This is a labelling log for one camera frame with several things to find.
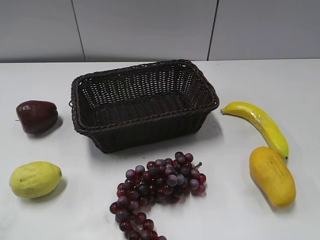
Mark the orange yellow mango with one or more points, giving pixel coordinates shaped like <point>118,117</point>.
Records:
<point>273,177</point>

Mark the dark red wax apple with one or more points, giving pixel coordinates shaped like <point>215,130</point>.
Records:
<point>37,116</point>

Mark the yellow banana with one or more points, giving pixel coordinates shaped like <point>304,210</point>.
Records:
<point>266,126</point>

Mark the yellow green lemon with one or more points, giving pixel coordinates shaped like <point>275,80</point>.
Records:
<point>35,179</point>

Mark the red purple grape bunch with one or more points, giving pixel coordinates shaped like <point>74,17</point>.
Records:
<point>159,181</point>

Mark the dark woven plastic basket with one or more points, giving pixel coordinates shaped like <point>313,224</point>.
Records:
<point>141,104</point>

